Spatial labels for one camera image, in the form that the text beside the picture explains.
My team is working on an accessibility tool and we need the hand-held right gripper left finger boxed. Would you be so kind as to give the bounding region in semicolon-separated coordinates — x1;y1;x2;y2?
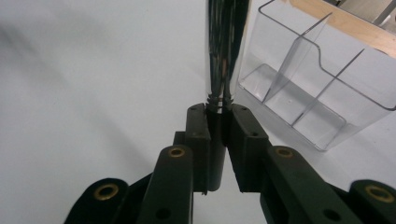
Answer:
172;104;211;194

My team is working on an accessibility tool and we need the clear acrylic organizer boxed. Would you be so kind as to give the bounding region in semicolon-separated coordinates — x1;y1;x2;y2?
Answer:
237;0;396;152

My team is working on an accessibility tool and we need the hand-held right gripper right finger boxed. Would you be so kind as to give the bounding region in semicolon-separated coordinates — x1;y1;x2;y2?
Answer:
224;104;273;194

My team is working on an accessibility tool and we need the wooden table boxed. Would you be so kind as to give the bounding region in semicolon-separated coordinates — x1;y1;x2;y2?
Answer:
281;0;396;60

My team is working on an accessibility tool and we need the black makeup brush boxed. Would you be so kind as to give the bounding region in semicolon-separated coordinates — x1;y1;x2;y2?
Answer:
205;0;252;192

